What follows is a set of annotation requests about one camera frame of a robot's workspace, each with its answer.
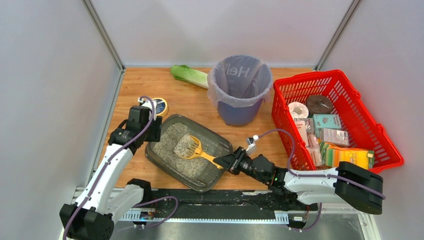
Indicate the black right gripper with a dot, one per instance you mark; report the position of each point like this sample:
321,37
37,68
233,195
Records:
237,160

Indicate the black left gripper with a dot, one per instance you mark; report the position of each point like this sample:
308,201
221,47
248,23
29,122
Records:
156,129

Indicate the yellow litter scoop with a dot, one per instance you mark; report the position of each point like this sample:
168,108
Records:
190,147

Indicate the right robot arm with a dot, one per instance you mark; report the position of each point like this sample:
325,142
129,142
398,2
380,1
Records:
346,183

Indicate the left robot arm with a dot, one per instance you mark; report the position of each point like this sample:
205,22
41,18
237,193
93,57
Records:
94,213

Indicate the grey transparent litter box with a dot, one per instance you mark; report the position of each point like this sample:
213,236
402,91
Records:
198,173

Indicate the teal small box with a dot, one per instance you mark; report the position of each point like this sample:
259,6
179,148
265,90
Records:
329,121

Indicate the yellow round sponge tin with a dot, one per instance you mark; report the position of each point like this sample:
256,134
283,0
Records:
161,106

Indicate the blue trash bin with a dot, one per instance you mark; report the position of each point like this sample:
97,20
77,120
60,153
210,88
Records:
238,116

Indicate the green napa cabbage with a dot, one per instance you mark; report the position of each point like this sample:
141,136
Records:
190,75

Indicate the translucent bin liner bag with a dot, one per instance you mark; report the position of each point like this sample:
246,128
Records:
239,81

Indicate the pink white packet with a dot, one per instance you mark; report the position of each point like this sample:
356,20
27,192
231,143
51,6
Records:
306,131

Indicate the white toilet paper roll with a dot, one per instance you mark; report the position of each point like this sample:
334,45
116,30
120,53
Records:
298,110

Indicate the yellow orange sponge pack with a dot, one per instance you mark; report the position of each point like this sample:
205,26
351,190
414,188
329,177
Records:
332,155

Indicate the brown round disc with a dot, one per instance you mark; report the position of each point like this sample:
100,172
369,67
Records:
319,104

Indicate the grey pink packet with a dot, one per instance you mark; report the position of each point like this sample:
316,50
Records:
335,136

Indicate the red plastic basket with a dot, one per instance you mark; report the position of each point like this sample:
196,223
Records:
364,132

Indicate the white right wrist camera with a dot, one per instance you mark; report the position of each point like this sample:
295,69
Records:
251,144

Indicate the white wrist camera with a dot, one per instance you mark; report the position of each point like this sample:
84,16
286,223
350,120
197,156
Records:
251,144
149,103

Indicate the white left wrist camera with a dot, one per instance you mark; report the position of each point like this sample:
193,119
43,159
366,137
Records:
149,103

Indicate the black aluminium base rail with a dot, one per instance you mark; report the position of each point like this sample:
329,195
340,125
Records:
221,206

